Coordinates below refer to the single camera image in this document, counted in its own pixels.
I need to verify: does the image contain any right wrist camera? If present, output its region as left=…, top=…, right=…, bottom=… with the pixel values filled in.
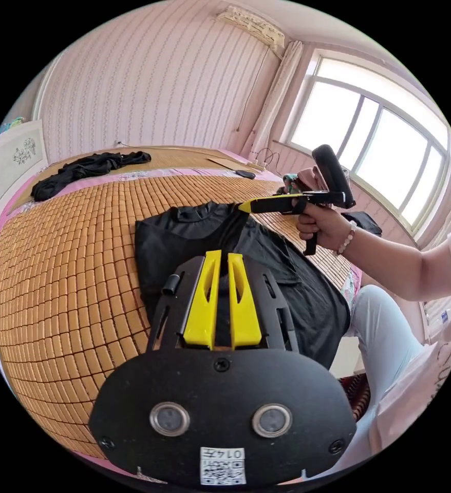
left=311, top=144, right=356, bottom=210

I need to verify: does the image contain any power strip with cables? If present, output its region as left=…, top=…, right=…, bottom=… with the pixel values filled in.
left=248, top=147, right=283, bottom=171

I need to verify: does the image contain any pink curtain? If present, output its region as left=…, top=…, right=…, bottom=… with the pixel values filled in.
left=250, top=40, right=304, bottom=156

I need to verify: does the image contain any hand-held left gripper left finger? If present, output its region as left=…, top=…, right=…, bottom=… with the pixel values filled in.
left=183, top=249, right=223, bottom=345

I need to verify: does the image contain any covered air conditioner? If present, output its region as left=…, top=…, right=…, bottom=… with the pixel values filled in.
left=214, top=4, right=286, bottom=51

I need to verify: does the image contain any black short sleeve shirt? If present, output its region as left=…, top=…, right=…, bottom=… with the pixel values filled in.
left=134, top=201, right=352, bottom=371

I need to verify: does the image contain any pink and floral cloth bundle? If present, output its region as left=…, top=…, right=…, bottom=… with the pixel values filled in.
left=276, top=166, right=328, bottom=197

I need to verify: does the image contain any pile of clothes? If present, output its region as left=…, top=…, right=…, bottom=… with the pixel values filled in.
left=31, top=150, right=153, bottom=202

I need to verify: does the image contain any white cupboard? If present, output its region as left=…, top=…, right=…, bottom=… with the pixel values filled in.
left=0, top=118, right=50, bottom=241

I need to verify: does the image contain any person's body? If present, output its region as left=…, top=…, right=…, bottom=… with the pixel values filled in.
left=348, top=221, right=451, bottom=475

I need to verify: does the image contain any person's right forearm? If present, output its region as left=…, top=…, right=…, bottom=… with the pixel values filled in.
left=339, top=220, right=451, bottom=302

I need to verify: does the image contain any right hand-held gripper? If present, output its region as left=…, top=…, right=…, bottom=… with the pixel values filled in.
left=237, top=191, right=357, bottom=256

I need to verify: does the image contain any person's right hand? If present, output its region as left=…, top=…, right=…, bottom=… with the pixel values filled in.
left=296, top=207, right=356, bottom=256

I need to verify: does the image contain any red patterned rug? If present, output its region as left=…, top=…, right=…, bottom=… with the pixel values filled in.
left=337, top=372, right=372, bottom=423

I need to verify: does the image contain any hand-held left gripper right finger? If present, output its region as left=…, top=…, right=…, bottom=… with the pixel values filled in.
left=228, top=252, right=262, bottom=347

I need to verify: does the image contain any bed with woven mat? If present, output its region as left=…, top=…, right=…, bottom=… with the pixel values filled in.
left=0, top=145, right=365, bottom=487

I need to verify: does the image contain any window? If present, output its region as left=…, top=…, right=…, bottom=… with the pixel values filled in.
left=278, top=49, right=451, bottom=236

